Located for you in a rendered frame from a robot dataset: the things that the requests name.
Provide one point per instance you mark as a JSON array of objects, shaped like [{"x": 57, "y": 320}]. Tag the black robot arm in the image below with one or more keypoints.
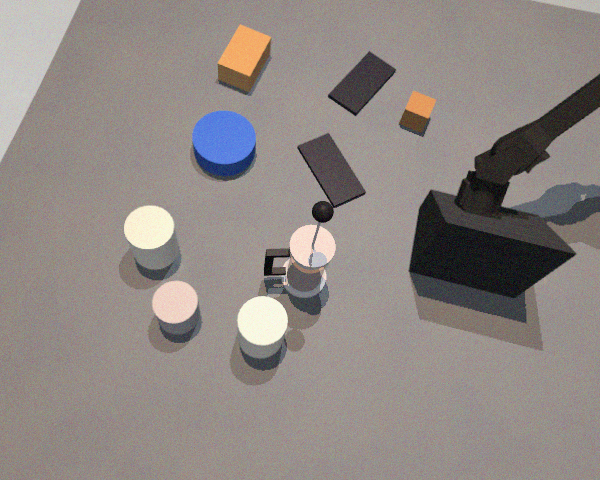
[{"x": 482, "y": 191}]

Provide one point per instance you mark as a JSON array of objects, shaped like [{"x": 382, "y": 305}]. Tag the grey cylinder with cream top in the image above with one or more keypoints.
[
  {"x": 262, "y": 323},
  {"x": 151, "y": 236}
]

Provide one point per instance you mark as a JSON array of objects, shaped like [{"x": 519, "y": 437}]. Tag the grey cylinder with pale pink top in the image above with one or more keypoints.
[{"x": 175, "y": 304}]

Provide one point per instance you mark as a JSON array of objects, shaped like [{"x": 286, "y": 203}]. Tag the blue cylinder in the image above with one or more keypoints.
[{"x": 224, "y": 143}]

